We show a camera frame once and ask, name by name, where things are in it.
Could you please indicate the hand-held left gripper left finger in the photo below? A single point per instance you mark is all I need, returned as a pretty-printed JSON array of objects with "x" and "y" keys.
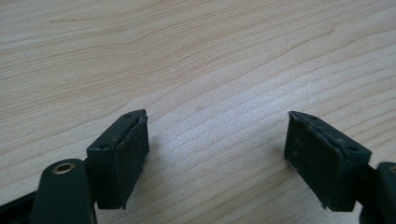
[{"x": 121, "y": 161}]

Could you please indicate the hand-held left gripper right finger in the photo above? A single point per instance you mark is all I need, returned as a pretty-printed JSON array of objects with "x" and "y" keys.
[{"x": 320, "y": 161}]

